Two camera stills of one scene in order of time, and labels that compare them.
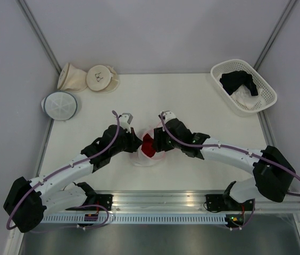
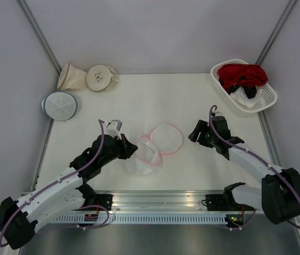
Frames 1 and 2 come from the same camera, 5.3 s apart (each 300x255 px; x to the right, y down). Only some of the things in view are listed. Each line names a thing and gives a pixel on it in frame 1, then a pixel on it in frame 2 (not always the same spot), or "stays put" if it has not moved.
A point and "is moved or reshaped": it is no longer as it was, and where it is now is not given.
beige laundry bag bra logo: x=102 y=78 stays put
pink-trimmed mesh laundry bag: x=139 y=159 is moved or reshaped
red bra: x=148 y=145 → x=241 y=75
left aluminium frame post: x=39 y=34 stays put
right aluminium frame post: x=275 y=34 stays put
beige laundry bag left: x=72 y=78 stays put
